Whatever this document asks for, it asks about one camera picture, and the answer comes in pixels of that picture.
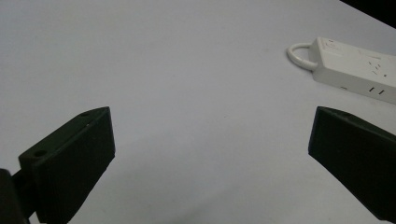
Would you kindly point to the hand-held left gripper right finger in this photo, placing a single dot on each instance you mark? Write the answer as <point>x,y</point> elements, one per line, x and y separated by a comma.
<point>358,155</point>

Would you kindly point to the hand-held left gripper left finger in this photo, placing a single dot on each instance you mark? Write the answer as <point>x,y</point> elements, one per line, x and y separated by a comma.
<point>71,168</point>

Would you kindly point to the white power strip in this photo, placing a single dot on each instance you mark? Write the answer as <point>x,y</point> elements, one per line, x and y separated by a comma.
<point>351,70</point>

